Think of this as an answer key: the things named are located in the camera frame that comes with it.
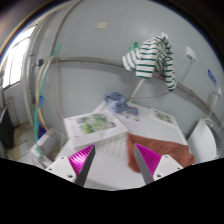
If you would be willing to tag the flat white floral print box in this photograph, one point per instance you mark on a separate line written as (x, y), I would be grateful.
(161, 116)

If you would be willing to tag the green white striped garment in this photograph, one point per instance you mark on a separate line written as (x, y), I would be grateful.
(146, 60)

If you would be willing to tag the brown towel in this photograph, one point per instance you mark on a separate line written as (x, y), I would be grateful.
(168, 147)

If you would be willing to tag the blue wall sign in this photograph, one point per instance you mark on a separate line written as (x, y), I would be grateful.
(212, 76)

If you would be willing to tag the printed paper sheet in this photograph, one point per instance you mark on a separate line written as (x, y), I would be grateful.
(131, 116)

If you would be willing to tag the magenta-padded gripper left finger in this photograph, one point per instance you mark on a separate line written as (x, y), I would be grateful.
(61, 166)

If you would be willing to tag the white washing machine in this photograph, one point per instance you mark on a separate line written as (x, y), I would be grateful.
(201, 143)

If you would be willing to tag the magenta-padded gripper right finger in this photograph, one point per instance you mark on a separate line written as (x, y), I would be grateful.
(165, 165)

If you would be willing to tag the grey horizontal wall pipe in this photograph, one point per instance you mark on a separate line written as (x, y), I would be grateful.
(93, 61)

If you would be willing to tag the blue crumpled cloth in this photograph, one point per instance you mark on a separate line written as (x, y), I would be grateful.
(115, 100)

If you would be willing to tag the white plastic pipe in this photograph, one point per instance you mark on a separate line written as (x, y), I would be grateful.
(137, 90)

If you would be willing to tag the white sheet with grid print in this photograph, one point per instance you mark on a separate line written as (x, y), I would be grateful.
(115, 145)

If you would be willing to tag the window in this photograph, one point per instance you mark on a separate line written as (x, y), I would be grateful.
(16, 60)

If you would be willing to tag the white wall socket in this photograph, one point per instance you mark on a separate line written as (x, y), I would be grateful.
(190, 53)

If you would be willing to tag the white box with floral print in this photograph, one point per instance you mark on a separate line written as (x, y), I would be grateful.
(93, 125)

